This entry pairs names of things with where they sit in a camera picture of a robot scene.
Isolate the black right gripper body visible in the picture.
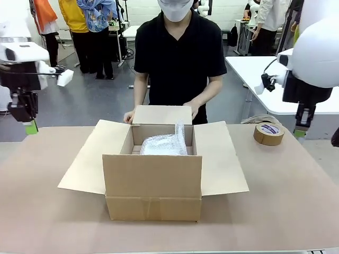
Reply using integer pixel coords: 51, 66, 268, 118
282, 70, 333, 105

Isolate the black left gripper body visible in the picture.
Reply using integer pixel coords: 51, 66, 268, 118
0, 62, 42, 92

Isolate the brown packing tape roll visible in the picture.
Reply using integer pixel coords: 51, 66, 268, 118
253, 122, 286, 147

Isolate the brown cardboard box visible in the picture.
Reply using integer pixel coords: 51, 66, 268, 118
57, 105, 250, 222

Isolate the person's right forearm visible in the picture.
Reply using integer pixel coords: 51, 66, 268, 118
132, 86, 150, 114

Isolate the person's left forearm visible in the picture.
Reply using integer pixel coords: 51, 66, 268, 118
194, 78, 223, 106

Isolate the person's right hand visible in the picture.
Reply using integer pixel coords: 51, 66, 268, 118
123, 110, 136, 125

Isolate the person's left hand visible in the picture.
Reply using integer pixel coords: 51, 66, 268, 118
183, 99, 204, 121

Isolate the beige cloth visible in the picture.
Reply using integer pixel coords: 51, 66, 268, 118
240, 113, 283, 126

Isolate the large white table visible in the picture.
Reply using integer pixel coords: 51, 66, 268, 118
225, 56, 339, 116

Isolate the person in lime trousers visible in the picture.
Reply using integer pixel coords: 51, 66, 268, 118
290, 0, 303, 46

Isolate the black tripod pole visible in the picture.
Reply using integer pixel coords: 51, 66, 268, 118
276, 0, 295, 53

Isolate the person in orange vest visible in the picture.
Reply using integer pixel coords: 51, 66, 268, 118
30, 0, 59, 68

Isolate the person in white jacket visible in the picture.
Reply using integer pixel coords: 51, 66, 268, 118
250, 0, 292, 57

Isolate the person in yellow top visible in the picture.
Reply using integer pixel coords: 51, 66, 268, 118
58, 0, 91, 74

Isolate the black backpack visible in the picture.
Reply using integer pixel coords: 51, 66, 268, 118
228, 23, 239, 48

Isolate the person in blue patterned shirt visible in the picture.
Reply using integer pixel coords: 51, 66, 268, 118
76, 0, 119, 80

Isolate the person in black shirt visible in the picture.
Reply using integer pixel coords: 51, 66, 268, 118
123, 0, 228, 125

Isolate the bubble wrapped clock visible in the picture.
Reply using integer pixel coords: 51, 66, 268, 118
139, 119, 189, 156

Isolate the white face mask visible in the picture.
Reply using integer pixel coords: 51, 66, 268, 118
157, 0, 192, 22

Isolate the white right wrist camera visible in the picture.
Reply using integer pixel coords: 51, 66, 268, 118
254, 73, 278, 95

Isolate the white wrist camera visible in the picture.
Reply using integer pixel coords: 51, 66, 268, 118
39, 60, 75, 88
254, 73, 278, 95

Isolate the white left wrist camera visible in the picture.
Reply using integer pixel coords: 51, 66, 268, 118
39, 60, 75, 88

